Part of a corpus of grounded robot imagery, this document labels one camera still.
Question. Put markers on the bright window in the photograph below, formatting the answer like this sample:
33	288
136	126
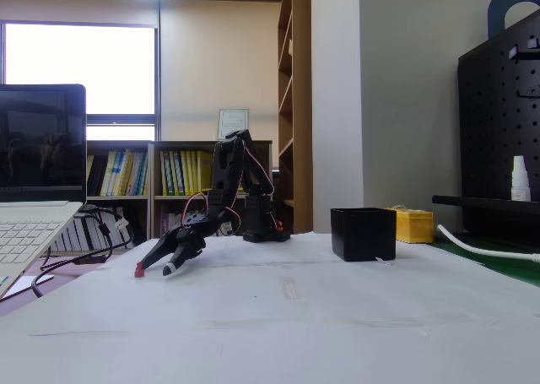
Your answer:
80	67

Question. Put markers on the green white book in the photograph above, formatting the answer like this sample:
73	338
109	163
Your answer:
179	173

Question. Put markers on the low dark bookshelf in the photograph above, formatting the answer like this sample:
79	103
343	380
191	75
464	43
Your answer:
190	144
122	144

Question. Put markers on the yellow white book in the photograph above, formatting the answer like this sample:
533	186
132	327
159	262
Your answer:
109	173

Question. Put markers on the thin yellow book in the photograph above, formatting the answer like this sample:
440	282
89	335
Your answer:
195	173
185	173
190	173

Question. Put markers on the yellow cardboard box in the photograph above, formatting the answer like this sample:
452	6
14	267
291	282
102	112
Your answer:
415	228

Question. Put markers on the small white bottle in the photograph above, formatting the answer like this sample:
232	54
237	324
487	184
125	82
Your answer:
521	185

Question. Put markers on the black binder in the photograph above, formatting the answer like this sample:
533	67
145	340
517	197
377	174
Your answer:
98	177

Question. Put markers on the large yellow book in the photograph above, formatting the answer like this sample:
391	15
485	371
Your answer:
205	169

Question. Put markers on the black square box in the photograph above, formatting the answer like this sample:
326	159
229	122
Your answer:
363	236

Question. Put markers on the framed white certificate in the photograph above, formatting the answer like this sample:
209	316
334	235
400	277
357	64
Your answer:
233	124

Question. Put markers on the blue white book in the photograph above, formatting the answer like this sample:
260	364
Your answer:
119	173

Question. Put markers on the purple book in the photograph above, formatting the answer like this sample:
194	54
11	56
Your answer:
163	225

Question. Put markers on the white notepad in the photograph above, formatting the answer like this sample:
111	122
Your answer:
31	283

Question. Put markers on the yellow green book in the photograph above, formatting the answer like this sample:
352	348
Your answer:
172	173
164	173

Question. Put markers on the small red block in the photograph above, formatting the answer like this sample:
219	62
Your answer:
138	271

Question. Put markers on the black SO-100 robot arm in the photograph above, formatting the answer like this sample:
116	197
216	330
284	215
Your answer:
219	177

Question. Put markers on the dark blue arch shape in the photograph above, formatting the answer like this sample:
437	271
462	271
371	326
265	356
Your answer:
495	8

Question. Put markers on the tall wooden bookshelf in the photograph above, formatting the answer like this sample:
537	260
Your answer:
301	105

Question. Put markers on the white tape strip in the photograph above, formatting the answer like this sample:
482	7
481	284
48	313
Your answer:
383	260

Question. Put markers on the black pegboard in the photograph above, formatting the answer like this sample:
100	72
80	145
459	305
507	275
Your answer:
485	126

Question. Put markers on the orange black table clamp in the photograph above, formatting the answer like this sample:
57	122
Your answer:
278	225

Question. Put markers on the white laptop computer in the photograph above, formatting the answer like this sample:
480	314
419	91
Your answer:
42	147

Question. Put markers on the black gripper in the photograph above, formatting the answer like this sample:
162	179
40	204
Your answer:
182	244

